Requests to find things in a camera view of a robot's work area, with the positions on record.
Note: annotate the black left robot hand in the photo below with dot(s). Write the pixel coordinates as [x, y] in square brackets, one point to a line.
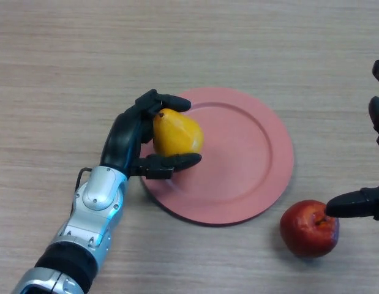
[120, 141]

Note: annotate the yellow pear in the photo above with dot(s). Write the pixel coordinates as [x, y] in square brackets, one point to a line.
[177, 134]

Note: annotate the red apple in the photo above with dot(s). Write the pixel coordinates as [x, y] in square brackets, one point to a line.
[302, 239]

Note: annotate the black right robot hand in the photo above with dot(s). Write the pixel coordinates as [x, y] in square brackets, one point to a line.
[354, 203]

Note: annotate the pink round plate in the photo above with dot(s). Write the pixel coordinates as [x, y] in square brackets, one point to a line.
[238, 159]

